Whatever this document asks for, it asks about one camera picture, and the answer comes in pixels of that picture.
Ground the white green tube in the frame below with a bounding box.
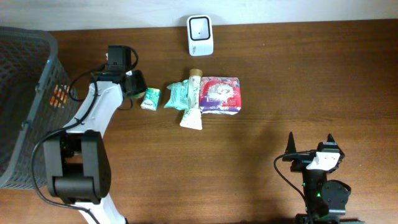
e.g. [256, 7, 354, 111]
[180, 68, 203, 130]

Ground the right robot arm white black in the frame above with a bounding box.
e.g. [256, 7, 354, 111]
[279, 133, 351, 223]

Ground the orange tissue pack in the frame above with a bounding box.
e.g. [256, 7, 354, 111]
[50, 85, 70, 108]

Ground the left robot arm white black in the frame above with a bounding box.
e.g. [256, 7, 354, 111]
[33, 45, 147, 223]

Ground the small teal tissue pack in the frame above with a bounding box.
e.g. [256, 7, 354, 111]
[141, 88, 160, 111]

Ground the teal wipes packet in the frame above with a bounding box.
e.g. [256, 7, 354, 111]
[164, 80, 188, 110]

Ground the red purple tissue pack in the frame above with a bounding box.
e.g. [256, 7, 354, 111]
[199, 77, 242, 115]

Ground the grey plastic mesh basket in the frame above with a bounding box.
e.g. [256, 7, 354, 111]
[1, 27, 79, 189]

